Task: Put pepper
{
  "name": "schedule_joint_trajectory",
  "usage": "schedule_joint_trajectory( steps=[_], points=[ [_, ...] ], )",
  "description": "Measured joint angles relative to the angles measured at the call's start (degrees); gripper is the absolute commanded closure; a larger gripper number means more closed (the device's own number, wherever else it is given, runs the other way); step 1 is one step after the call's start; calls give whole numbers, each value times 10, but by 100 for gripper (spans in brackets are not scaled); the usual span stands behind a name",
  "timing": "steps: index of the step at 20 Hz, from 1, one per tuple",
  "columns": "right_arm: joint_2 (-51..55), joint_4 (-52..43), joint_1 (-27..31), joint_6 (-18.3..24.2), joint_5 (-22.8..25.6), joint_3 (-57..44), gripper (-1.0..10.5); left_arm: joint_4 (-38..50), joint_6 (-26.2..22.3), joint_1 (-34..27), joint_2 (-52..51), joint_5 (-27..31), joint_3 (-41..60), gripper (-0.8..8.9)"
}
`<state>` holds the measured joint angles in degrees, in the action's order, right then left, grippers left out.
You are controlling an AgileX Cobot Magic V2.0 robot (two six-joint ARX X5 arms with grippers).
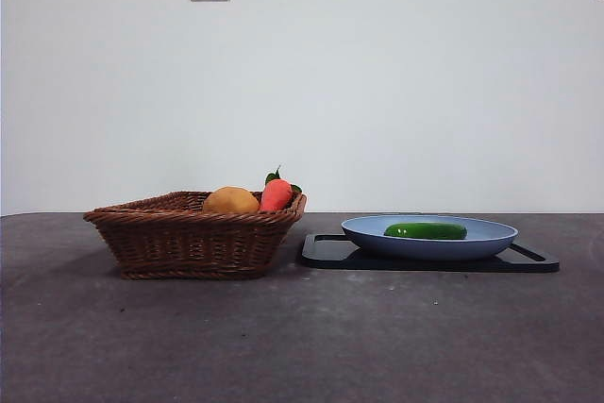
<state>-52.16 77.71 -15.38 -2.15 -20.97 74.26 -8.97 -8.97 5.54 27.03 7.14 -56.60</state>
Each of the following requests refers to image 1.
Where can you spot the brown wicker basket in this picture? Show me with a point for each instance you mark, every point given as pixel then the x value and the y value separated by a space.
pixel 189 242

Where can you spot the yellow-brown potato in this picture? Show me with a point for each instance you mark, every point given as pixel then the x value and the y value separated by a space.
pixel 231 201

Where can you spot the blue round plate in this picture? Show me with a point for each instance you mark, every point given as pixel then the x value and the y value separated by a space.
pixel 424 248

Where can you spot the black rectangular tray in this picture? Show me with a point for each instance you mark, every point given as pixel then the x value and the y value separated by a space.
pixel 325 259

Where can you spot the green pepper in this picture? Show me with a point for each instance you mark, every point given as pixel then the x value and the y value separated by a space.
pixel 424 231

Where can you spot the orange carrot with green leaves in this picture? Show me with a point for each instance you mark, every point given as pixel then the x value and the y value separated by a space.
pixel 276 195

